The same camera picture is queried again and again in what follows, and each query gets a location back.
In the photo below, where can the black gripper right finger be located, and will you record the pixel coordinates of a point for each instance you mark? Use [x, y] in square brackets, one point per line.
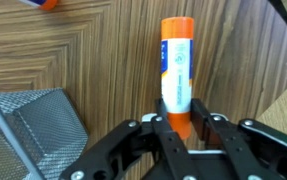
[243, 143]

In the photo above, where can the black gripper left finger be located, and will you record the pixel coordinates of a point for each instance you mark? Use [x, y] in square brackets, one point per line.
[143, 146]

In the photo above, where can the orange capped white glue stick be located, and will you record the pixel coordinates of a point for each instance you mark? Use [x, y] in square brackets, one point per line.
[178, 73]
[41, 3]

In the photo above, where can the grey mesh metal penholder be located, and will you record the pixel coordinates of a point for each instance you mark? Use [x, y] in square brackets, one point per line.
[33, 133]

